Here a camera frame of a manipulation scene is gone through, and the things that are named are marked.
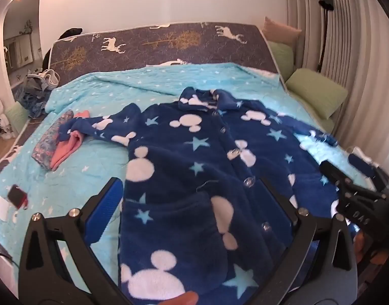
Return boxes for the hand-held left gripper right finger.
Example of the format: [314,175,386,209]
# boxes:
[245,177,360,305]

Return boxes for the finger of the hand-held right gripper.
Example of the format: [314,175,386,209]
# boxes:
[348,153,385,192]
[319,160,354,195]

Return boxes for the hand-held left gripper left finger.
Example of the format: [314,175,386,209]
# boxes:
[18,177,132,305]

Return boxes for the blue fleece pajama jacket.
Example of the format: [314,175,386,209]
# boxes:
[59,86,341,305]

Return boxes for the grey blue clothes pile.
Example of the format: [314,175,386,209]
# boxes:
[15,73,60,118]

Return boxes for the person's right hand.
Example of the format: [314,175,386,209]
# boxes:
[353,230,389,266]

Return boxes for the turquoise star blanket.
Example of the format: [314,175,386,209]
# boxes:
[0,62,373,305]

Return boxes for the folded pink cloth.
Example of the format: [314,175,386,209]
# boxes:
[50,111,91,170]

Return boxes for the folded floral cloth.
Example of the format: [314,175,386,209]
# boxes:
[32,109,75,170]

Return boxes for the large green pillow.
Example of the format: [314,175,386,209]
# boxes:
[285,68,349,119]

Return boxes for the black red phone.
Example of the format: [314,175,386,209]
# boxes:
[7,184,29,209]

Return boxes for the white paper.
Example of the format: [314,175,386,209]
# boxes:
[0,196,13,221]

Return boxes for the beige curtain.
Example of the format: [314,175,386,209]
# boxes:
[285,0,389,178]

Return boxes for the person's orange garment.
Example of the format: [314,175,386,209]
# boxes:
[169,292,200,305]

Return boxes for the pale green cushion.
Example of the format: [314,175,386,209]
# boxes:
[5,102,28,132]

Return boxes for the small green pillow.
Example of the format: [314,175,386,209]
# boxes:
[269,42,295,81]

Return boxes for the beige pillow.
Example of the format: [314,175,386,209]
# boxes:
[261,17,302,47]

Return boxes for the grey deer print mattress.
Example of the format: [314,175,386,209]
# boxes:
[0,22,290,181]

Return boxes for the black floor lamp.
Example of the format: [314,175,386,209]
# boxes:
[315,0,335,72]

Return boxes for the black chair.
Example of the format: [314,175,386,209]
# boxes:
[59,28,84,39]

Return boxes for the arched mirror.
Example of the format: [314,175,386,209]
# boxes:
[2,0,42,86]

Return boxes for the black cable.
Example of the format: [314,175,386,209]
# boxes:
[0,252,22,266]

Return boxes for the white strapped bag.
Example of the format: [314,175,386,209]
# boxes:
[39,69,60,87]

